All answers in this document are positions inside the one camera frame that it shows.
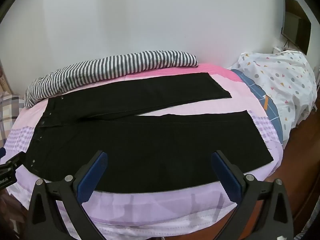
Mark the wall-mounted television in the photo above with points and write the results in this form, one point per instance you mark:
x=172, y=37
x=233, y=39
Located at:
x=297, y=30

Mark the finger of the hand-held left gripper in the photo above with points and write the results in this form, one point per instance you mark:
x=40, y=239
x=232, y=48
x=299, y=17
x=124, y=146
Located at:
x=15, y=159

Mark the blue plaid cloth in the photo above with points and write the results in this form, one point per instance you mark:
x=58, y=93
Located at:
x=272, y=120

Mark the grey white striped blanket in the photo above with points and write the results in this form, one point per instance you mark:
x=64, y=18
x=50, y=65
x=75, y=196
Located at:
x=112, y=65

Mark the white dotted quilt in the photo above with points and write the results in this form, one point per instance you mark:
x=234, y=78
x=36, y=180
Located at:
x=282, y=80

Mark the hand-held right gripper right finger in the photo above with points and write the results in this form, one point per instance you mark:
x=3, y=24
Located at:
x=226, y=177

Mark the pink lilac bedsheet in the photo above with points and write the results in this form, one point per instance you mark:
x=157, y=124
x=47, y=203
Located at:
x=160, y=206

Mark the black pants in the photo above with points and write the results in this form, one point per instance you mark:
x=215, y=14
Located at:
x=150, y=142

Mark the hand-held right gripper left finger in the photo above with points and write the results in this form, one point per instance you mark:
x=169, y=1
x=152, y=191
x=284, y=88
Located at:
x=92, y=178

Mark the beige plaid pillow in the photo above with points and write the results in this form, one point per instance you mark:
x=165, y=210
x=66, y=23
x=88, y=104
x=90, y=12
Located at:
x=10, y=115

